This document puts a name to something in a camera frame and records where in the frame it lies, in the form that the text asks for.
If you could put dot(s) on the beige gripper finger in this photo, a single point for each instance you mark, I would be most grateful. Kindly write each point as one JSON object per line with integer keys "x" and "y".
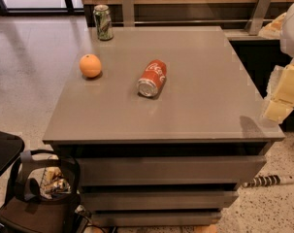
{"x": 284, "y": 91}
{"x": 276, "y": 111}

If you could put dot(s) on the red coke can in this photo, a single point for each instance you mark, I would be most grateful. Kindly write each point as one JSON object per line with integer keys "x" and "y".
{"x": 152, "y": 78}

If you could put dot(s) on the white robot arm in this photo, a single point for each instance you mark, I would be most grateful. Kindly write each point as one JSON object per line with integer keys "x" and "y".
{"x": 279, "y": 101}

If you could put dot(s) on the green soda can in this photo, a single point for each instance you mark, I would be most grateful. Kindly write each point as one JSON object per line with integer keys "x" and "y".
{"x": 103, "y": 22}

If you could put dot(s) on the grey drawer cabinet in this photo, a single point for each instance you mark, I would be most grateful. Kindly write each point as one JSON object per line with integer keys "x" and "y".
{"x": 177, "y": 158}

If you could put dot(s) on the orange fruit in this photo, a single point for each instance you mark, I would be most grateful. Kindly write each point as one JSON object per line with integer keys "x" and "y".
{"x": 90, "y": 65}

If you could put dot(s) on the left metal bracket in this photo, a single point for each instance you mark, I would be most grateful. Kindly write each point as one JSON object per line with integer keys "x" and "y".
{"x": 128, "y": 13}

